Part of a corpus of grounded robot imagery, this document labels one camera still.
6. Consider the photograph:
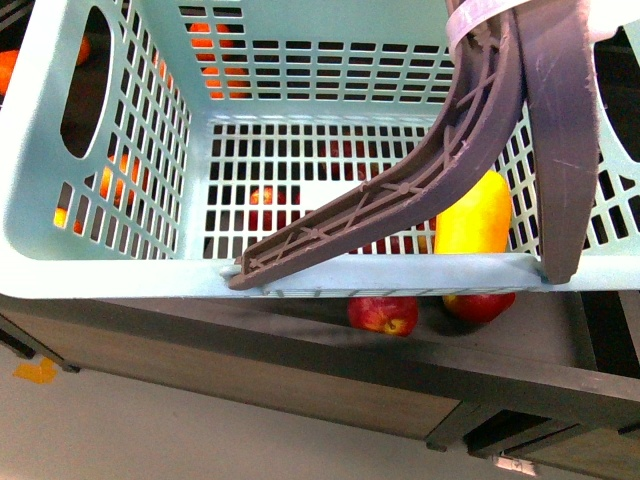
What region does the light blue plastic basket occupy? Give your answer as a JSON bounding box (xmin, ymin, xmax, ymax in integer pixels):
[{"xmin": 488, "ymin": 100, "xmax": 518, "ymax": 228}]
[{"xmin": 0, "ymin": 0, "xmax": 640, "ymax": 300}]

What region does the yellow mango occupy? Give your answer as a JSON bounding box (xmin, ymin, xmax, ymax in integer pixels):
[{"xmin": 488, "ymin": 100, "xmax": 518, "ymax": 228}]
[{"xmin": 434, "ymin": 171, "xmax": 512, "ymax": 254}]

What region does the brown basket handle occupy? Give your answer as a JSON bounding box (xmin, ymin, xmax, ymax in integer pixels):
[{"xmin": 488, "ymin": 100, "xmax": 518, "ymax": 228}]
[{"xmin": 229, "ymin": 1, "xmax": 599, "ymax": 290}]

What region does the red apple right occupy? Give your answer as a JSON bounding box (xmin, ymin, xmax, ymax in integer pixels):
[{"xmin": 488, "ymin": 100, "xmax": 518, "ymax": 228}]
[{"xmin": 442, "ymin": 292, "xmax": 516, "ymax": 324}]

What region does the dark wooden display stand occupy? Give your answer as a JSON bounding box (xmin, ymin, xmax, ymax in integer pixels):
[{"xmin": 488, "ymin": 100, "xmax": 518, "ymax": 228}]
[{"xmin": 1, "ymin": 293, "xmax": 639, "ymax": 479}]

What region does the white zip tie right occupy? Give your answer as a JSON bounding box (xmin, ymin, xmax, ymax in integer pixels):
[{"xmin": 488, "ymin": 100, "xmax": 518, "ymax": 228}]
[{"xmin": 445, "ymin": 0, "xmax": 528, "ymax": 54}]

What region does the red apple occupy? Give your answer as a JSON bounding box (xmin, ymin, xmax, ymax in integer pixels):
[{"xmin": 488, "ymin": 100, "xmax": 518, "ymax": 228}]
[
  {"xmin": 442, "ymin": 292, "xmax": 516, "ymax": 324},
  {"xmin": 347, "ymin": 297, "xmax": 419, "ymax": 337}
]

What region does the red apple left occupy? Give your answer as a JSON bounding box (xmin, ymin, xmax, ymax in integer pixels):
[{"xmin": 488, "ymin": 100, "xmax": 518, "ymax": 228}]
[{"xmin": 347, "ymin": 297, "xmax": 419, "ymax": 337}]

